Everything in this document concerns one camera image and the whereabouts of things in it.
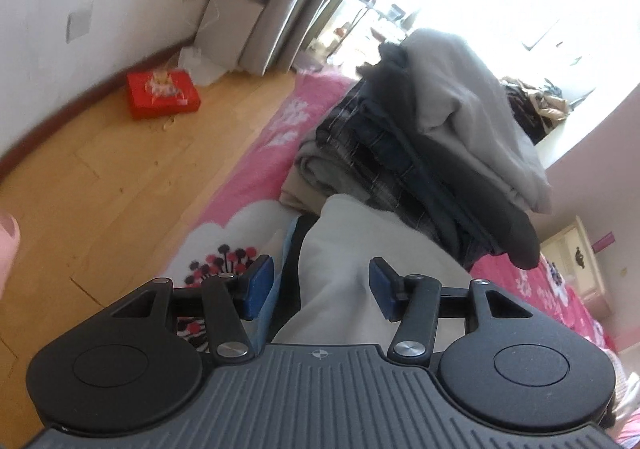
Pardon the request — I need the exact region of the white sweatshirt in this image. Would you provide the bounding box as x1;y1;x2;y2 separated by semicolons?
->
274;195;471;349

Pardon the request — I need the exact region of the stack of folded clothes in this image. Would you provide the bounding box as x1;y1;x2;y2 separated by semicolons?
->
282;29;551;269

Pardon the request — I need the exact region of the person left hand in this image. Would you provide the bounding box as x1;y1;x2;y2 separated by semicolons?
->
0;212;21;296

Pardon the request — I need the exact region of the pink floral blanket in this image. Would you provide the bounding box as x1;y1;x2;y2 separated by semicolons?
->
164;73;639;448

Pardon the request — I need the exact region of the cream nightstand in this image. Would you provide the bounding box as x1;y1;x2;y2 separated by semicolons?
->
541;216;612;320

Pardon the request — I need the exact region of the red gift box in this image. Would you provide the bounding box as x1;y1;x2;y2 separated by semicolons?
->
126;69;201;120

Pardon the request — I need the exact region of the black wheelchair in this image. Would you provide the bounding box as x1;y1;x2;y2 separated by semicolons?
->
500;76;572;145

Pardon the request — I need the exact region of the white box by curtain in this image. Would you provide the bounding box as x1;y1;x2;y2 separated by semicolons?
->
194;0;265;70

